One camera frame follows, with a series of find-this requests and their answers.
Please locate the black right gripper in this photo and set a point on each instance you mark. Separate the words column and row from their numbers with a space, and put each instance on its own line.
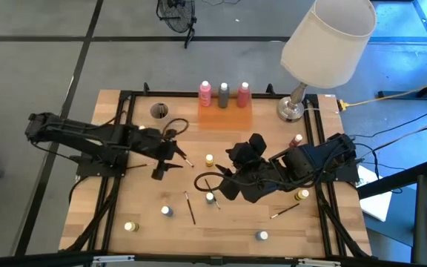
column 261, row 180

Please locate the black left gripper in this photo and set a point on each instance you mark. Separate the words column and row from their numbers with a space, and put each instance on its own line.
column 150, row 141

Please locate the large pink paint bottle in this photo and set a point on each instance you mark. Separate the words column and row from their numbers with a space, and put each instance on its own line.
column 205, row 96

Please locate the large red paint bottle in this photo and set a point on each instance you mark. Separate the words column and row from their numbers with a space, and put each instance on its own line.
column 243, row 98

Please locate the large grey paint bottle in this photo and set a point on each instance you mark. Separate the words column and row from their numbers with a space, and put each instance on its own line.
column 223, row 98

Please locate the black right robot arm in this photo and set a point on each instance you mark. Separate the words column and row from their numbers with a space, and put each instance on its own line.
column 310, row 163

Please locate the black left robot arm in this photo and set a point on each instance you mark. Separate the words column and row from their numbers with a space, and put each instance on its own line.
column 72, row 131

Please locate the small yellow paint bottle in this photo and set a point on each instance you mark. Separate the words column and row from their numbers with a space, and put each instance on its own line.
column 300, row 195
column 209, row 161
column 132, row 226

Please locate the small teal paint bottle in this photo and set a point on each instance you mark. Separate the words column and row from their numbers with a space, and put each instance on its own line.
column 210, row 198

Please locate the small blue paint bottle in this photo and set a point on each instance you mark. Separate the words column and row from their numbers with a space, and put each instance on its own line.
column 261, row 235
column 167, row 211

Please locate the white plastic cup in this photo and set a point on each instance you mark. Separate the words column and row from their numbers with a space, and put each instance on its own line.
column 155, row 111

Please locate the translucent orange tray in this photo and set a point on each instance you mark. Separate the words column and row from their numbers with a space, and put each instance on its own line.
column 224, row 118

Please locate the white flat panel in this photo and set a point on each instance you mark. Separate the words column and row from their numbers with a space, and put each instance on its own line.
column 374, row 204

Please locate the black floor fan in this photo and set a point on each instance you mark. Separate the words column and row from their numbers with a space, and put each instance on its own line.
column 176, row 16

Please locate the table lamp with cream shade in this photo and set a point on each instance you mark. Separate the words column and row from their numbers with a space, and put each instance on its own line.
column 328, row 44

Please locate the black metal bar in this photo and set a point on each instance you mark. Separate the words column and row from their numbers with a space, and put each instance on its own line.
column 395, row 180

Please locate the black aluminium table frame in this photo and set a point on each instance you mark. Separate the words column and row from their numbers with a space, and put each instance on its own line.
column 176, row 94

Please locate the black table-level camera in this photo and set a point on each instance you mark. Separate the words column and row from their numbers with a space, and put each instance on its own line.
column 216, row 260

